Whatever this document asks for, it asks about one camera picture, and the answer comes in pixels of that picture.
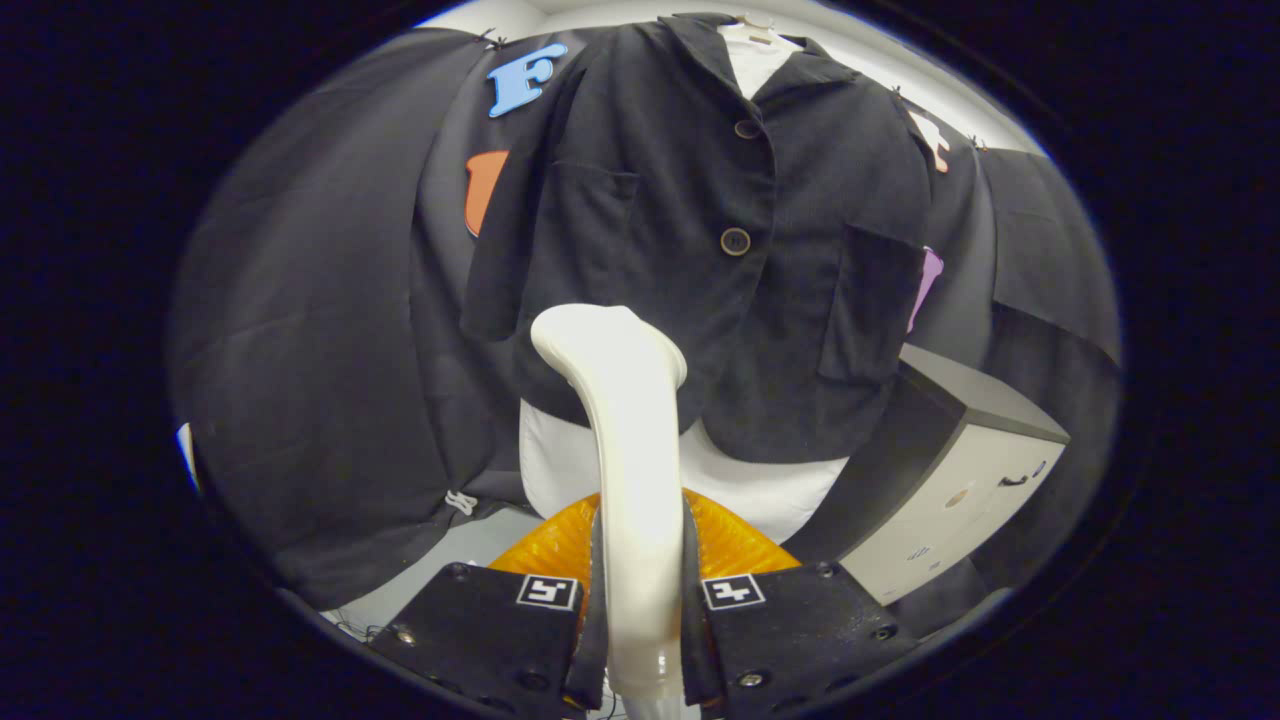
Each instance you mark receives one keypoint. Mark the grey top white cabinet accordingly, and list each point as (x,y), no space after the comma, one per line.
(960,480)

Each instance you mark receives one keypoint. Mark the black backdrop cloth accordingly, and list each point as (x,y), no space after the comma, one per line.
(300,350)

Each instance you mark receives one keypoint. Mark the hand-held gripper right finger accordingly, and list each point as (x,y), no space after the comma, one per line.
(800,635)

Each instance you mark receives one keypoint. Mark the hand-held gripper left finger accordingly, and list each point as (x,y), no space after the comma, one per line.
(480,640)

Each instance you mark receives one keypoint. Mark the white garment steamer wand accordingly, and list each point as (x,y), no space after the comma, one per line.
(640,450)

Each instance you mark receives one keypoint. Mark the white mannequin torso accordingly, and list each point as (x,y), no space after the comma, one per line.
(760,490)

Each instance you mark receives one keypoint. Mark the white plastic clip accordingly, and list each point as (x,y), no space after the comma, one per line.
(460,501)

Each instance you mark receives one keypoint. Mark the black blazer jacket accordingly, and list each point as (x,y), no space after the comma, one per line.
(650,200)

